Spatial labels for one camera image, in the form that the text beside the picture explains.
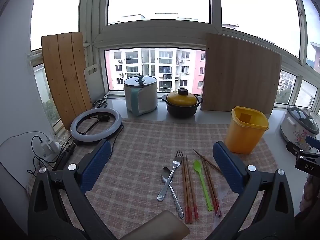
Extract wooden chopstick red tip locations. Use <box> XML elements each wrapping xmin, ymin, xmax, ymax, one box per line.
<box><xmin>201</xmin><ymin>159</ymin><xmax>218</xmax><ymax>215</ymax></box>
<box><xmin>193</xmin><ymin>149</ymin><xmax>223</xmax><ymax>175</ymax></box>
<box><xmin>185</xmin><ymin>157</ymin><xmax>199</xmax><ymax>221</ymax></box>
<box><xmin>202</xmin><ymin>160</ymin><xmax>221</xmax><ymax>218</ymax></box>
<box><xmin>183</xmin><ymin>156</ymin><xmax>193</xmax><ymax>224</ymax></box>
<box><xmin>182</xmin><ymin>158</ymin><xmax>189</xmax><ymax>224</ymax></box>

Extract green plastic spoon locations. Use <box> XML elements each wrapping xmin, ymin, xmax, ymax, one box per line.
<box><xmin>193</xmin><ymin>160</ymin><xmax>214</xmax><ymax>211</ymax></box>

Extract steel fork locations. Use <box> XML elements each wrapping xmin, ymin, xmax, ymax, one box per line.
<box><xmin>157</xmin><ymin>151</ymin><xmax>184</xmax><ymax>202</ymax></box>

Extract kitchen scissors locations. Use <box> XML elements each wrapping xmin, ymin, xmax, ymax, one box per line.
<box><xmin>93</xmin><ymin>95</ymin><xmax>107</xmax><ymax>108</ymax></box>

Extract person's right hand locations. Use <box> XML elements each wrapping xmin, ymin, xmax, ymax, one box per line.
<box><xmin>299</xmin><ymin>175</ymin><xmax>319</xmax><ymax>212</ymax></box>

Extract white floral rice cooker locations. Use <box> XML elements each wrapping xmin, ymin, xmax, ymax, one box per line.
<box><xmin>280</xmin><ymin>105</ymin><xmax>319</xmax><ymax>151</ymax></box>

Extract clear plastic spoon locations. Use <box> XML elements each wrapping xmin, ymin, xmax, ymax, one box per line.
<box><xmin>213</xmin><ymin>184</ymin><xmax>229</xmax><ymax>230</ymax></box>

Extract yellow plastic utensil bucket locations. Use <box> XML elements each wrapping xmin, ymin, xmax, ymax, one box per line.
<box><xmin>225</xmin><ymin>106</ymin><xmax>269</xmax><ymax>154</ymax></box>

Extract white power strip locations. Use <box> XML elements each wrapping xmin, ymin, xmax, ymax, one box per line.
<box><xmin>40</xmin><ymin>138</ymin><xmax>62</xmax><ymax>159</ymax></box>

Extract large light wood board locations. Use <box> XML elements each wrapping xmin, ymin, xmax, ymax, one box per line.
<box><xmin>201</xmin><ymin>34</ymin><xmax>282</xmax><ymax>114</ymax></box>

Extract pink plaid table mat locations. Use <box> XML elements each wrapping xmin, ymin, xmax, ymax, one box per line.
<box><xmin>26</xmin><ymin>117</ymin><xmax>279</xmax><ymax>240</ymax></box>

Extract steel spoon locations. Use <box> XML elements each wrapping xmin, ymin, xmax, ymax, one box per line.
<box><xmin>161</xmin><ymin>167</ymin><xmax>184</xmax><ymax>219</ymax></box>

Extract black clay pot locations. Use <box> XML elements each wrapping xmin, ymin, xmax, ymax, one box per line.
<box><xmin>162</xmin><ymin>95</ymin><xmax>203</xmax><ymax>119</ymax></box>

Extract yellow pot lid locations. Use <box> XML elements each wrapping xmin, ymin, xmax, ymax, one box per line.
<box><xmin>167</xmin><ymin>88</ymin><xmax>197</xmax><ymax>106</ymax></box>

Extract white plastic cutting board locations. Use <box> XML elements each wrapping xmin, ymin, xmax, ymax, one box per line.
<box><xmin>84</xmin><ymin>64</ymin><xmax>105</xmax><ymax>103</ymax></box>

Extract white teal electric cooker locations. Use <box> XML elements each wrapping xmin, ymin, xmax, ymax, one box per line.
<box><xmin>124</xmin><ymin>75</ymin><xmax>158</xmax><ymax>116</ymax></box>

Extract slatted pine wood board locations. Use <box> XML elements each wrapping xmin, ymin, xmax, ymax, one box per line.
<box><xmin>41</xmin><ymin>32</ymin><xmax>92</xmax><ymax>130</ymax></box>

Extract black cable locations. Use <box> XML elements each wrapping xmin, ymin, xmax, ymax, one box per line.
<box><xmin>26</xmin><ymin>125</ymin><xmax>124</xmax><ymax>176</ymax></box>

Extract white ring light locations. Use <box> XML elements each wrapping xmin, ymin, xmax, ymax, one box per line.
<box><xmin>70</xmin><ymin>107</ymin><xmax>122</xmax><ymax>142</ymax></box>

